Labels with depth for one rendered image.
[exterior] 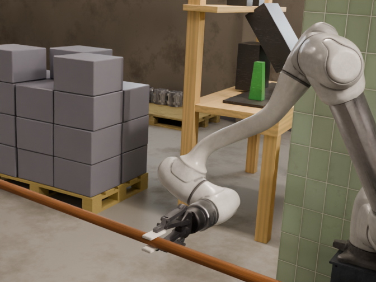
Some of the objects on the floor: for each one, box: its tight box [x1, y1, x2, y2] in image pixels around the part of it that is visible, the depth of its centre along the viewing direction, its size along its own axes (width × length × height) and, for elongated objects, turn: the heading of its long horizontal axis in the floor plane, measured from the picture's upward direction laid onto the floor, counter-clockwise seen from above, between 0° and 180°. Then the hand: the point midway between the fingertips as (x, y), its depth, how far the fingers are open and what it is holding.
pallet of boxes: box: [0, 44, 149, 214], centre depth 514 cm, size 129×86×130 cm
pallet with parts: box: [147, 87, 220, 131], centre depth 826 cm, size 144×96×39 cm, turn 47°
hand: (154, 240), depth 151 cm, fingers closed on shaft, 3 cm apart
